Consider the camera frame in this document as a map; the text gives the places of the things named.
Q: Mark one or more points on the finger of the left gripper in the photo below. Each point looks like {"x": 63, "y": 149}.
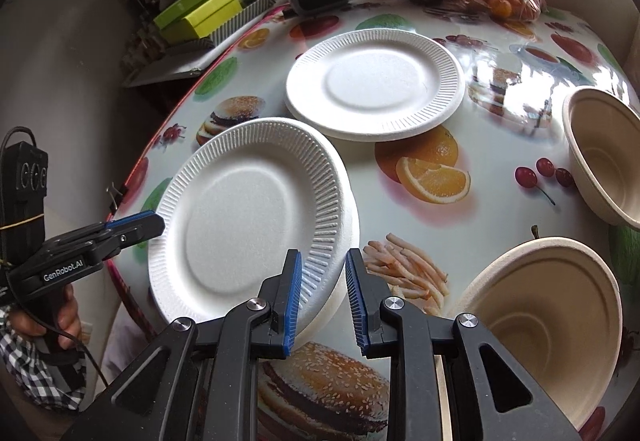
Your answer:
{"x": 137, "y": 228}

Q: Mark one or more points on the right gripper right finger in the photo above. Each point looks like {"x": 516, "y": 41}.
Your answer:
{"x": 451, "y": 368}

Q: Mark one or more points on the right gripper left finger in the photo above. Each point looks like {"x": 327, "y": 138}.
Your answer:
{"x": 198, "y": 381}

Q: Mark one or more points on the beige paper bowl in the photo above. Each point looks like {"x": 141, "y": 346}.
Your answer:
{"x": 603, "y": 137}
{"x": 555, "y": 305}

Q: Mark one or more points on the white paper plate front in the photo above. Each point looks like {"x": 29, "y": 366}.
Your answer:
{"x": 235, "y": 208}

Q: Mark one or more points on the left plaid sleeve forearm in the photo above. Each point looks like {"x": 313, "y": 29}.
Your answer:
{"x": 33, "y": 376}

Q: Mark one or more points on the left hand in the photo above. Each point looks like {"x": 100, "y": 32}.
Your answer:
{"x": 29, "y": 325}

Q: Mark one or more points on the black binder clip left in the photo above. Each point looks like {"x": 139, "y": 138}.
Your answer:
{"x": 117, "y": 196}

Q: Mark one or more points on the grey side shelf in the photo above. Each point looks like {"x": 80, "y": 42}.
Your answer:
{"x": 191, "y": 64}

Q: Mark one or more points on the yellow-green gift box upper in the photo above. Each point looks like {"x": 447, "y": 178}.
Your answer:
{"x": 175, "y": 11}

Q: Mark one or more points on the striped black white box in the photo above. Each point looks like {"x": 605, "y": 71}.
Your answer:
{"x": 251, "y": 9}

